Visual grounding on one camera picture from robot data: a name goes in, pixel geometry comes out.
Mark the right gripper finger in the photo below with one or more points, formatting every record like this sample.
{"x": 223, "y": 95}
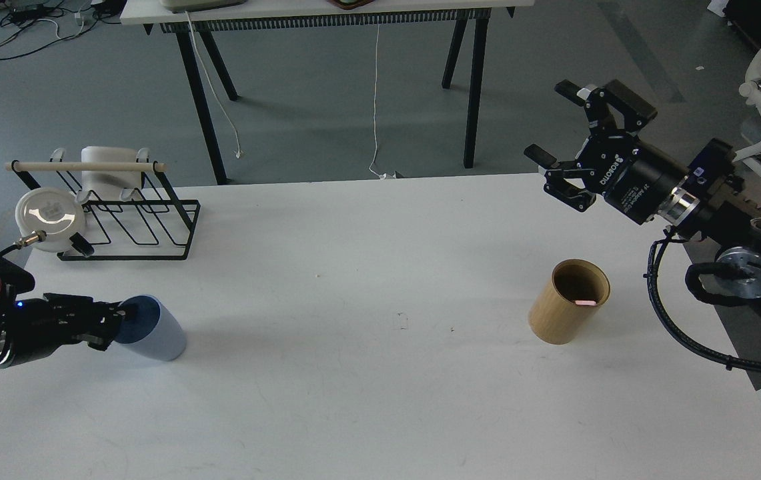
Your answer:
{"x": 572, "y": 182}
{"x": 614, "y": 111}

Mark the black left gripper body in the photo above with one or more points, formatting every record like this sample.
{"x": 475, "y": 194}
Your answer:
{"x": 38, "y": 327}

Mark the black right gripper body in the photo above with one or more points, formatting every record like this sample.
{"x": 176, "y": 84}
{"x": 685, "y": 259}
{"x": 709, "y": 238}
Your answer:
{"x": 631, "y": 175}

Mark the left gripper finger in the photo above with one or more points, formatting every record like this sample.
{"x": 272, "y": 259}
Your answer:
{"x": 98, "y": 340}
{"x": 125, "y": 309}

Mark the blue cup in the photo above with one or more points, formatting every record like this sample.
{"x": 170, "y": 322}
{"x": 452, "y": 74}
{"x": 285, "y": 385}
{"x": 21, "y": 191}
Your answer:
{"x": 150, "y": 330}

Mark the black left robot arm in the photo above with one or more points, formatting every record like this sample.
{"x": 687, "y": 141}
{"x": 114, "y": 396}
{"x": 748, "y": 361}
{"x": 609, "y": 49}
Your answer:
{"x": 15, "y": 280}

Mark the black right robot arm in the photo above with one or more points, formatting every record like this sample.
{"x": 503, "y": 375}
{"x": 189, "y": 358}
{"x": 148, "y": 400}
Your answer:
{"x": 703, "y": 199}

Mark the white round plate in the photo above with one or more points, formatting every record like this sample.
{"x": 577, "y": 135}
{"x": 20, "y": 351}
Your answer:
{"x": 58, "y": 214}

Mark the bamboo cylinder holder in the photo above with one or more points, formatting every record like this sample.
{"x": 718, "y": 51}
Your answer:
{"x": 554, "y": 318}

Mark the white mug on rack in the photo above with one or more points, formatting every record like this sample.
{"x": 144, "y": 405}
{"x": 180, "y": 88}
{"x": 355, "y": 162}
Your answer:
{"x": 110, "y": 185}

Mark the black wire dish rack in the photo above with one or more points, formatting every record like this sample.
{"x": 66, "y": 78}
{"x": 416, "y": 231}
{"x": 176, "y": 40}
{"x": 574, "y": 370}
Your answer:
{"x": 158, "y": 225}

